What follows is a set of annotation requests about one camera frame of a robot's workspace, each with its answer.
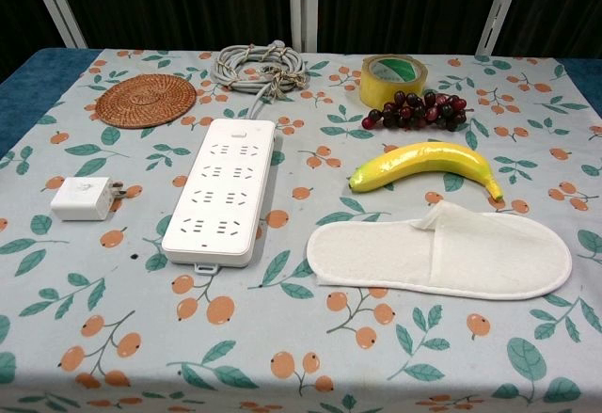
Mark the yellow packing tape roll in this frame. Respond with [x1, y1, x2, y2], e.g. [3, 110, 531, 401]
[359, 54, 428, 109]

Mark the dark red grape bunch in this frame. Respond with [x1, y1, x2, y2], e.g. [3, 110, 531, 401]
[361, 91, 474, 133]

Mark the black pleated curtain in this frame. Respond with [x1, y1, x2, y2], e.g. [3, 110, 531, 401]
[493, 0, 602, 60]
[0, 0, 65, 61]
[49, 0, 293, 52]
[317, 0, 513, 56]

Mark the grey cable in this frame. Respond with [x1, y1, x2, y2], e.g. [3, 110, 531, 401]
[209, 40, 309, 120]

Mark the white power strip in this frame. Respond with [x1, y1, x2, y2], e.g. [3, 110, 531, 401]
[161, 119, 283, 274]

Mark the white disposable slipper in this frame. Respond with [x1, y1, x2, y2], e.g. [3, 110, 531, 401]
[305, 199, 574, 300]

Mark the blue table cover cloth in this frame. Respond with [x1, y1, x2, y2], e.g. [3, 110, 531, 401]
[0, 47, 602, 160]

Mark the round woven rattan coaster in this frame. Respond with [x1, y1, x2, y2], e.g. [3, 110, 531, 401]
[95, 74, 198, 129]

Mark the white charger plug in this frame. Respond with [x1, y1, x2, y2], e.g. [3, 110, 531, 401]
[50, 176, 126, 222]

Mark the white metal frame post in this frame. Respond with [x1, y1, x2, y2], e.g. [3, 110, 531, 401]
[475, 0, 527, 56]
[30, 0, 88, 49]
[289, 0, 320, 53]

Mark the floral fruit print tablecloth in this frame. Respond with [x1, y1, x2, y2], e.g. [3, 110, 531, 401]
[0, 48, 602, 413]

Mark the yellow banana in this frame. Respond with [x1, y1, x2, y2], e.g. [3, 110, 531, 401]
[348, 141, 505, 201]

